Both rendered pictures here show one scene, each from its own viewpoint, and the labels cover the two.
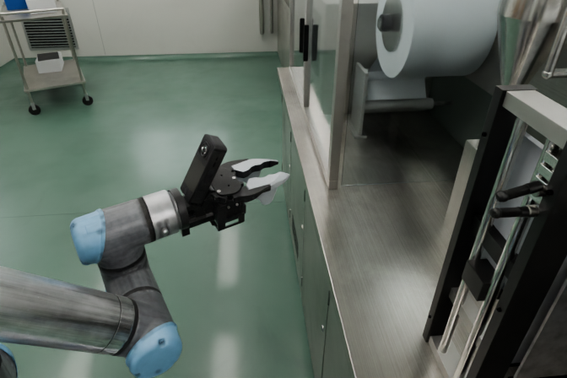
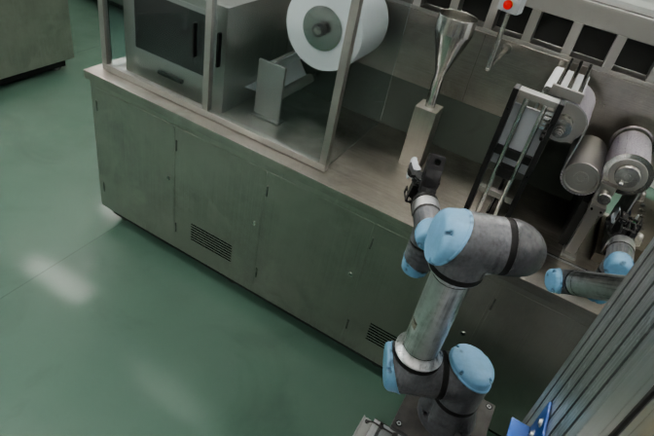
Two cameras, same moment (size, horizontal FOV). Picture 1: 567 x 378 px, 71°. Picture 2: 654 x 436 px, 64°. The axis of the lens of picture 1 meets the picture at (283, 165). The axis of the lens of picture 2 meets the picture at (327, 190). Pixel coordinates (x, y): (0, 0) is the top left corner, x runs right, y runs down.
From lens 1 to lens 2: 1.44 m
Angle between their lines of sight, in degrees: 51
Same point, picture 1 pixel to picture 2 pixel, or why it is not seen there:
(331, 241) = (374, 202)
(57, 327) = not seen: hidden behind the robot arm
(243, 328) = (223, 348)
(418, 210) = (380, 161)
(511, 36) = (452, 47)
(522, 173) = (522, 120)
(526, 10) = (461, 34)
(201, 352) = (214, 390)
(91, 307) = not seen: hidden behind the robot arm
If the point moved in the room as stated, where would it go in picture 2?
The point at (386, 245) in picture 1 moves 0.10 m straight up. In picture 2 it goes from (395, 189) to (402, 167)
